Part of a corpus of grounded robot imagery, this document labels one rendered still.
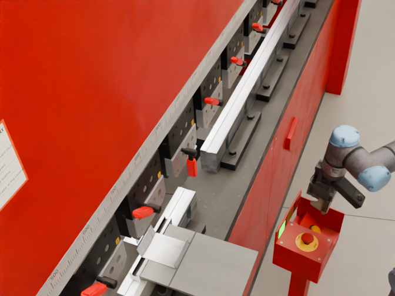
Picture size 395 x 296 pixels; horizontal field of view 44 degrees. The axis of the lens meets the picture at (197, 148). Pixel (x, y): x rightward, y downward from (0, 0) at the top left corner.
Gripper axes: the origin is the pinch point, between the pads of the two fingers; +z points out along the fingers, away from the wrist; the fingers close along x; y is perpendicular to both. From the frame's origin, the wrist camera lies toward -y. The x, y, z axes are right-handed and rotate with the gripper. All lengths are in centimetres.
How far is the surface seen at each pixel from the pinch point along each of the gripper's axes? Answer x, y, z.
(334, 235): -2.8, -4.9, 13.0
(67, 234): 74, 31, -57
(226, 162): 1.5, 36.5, -3.5
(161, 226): 40, 37, -12
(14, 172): 79, 32, -77
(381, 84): -193, 14, 85
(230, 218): 19.8, 24.7, -1.5
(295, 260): 15.1, 2.1, 10.3
